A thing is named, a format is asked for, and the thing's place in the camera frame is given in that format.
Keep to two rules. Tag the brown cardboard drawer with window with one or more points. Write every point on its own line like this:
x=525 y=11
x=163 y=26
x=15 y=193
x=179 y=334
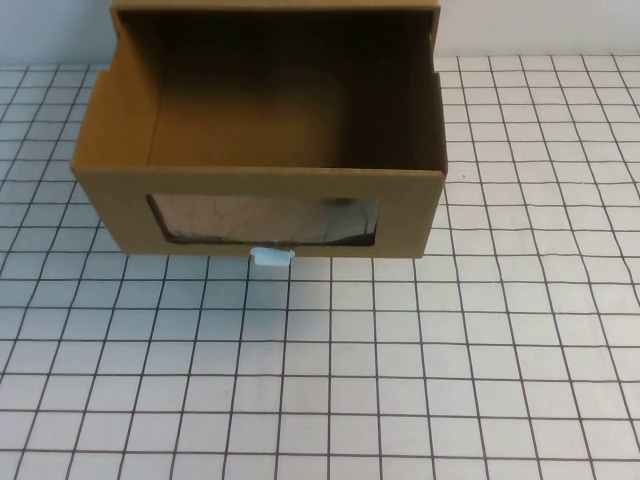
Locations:
x=280 y=175

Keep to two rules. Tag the brown cardboard box shell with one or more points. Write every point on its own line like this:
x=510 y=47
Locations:
x=275 y=4

